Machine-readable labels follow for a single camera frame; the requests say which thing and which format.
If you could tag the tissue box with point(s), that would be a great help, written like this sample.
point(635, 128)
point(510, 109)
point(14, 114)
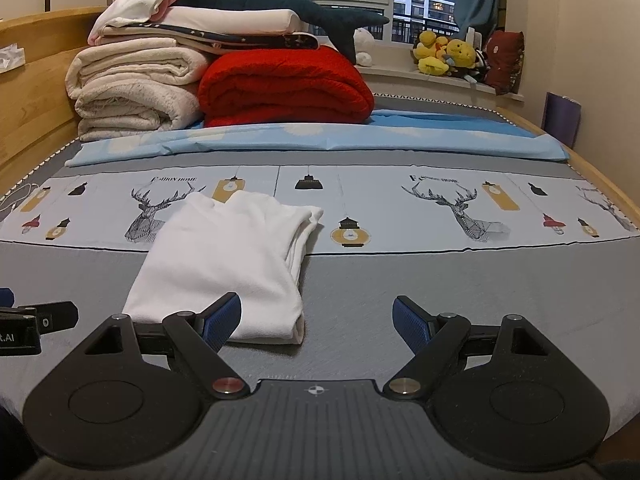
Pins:
point(11, 59)

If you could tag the white plush toy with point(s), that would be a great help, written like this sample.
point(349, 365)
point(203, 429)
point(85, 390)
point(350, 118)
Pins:
point(363, 42)

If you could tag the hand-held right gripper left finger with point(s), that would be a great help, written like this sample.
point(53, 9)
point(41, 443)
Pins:
point(222, 322)

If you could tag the wooden bed frame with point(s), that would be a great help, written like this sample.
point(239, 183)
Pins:
point(30, 110)

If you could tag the white garment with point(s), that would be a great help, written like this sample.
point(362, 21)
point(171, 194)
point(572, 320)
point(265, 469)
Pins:
point(215, 260)

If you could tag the red folded blanket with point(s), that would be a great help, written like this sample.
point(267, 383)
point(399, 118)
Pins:
point(285, 85)

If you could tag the white window sill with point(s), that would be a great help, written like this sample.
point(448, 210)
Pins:
point(400, 75)

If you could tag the white folded quilt dark trim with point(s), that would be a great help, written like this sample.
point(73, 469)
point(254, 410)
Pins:
point(225, 22)

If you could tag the pink and white cloth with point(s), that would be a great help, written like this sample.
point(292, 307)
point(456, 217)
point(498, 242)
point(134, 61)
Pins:
point(135, 7)

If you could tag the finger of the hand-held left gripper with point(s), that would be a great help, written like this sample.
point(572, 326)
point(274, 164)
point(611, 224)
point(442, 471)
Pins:
point(55, 316)
point(5, 297)

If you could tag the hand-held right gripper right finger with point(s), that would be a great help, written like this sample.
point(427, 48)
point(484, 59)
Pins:
point(412, 325)

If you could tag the yellow plush toy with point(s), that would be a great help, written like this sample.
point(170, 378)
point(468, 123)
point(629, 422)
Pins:
point(461, 52)
point(430, 52)

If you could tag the light blue sheet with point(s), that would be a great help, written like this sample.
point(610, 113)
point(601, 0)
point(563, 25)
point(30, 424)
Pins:
point(325, 140)

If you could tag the dark red cushion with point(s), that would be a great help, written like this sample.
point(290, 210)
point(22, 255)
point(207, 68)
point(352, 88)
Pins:
point(505, 62)

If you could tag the cream folded fleece blanket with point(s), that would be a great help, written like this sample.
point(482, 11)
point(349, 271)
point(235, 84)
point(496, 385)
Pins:
point(130, 90)

